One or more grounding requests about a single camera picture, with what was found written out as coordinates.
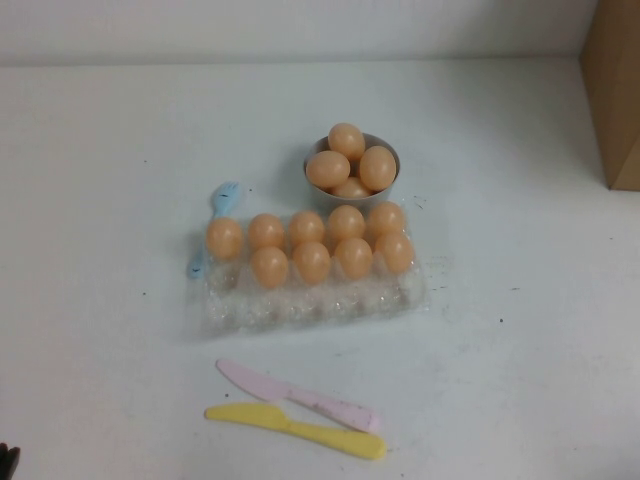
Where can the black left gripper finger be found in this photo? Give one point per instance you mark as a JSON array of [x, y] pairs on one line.
[[14, 465], [3, 462]]

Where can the pink plastic knife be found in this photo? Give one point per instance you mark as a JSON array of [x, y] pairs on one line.
[[260, 382]]

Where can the orange plastic egg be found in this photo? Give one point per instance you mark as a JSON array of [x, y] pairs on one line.
[[353, 257], [352, 190], [378, 167], [387, 218], [327, 169], [306, 227], [346, 140], [311, 261], [225, 237], [346, 222], [395, 252], [270, 266], [266, 231]]

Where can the grey round bowl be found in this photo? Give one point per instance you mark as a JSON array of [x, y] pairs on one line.
[[320, 197]]

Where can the brown cardboard box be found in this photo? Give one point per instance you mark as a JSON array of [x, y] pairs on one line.
[[615, 90]]

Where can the light blue plastic spork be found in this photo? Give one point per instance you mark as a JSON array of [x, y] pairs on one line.
[[227, 197]]

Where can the clear plastic egg tray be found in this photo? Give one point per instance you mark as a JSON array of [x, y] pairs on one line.
[[300, 310]]

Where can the yellow plastic knife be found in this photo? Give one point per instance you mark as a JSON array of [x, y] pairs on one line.
[[250, 415]]

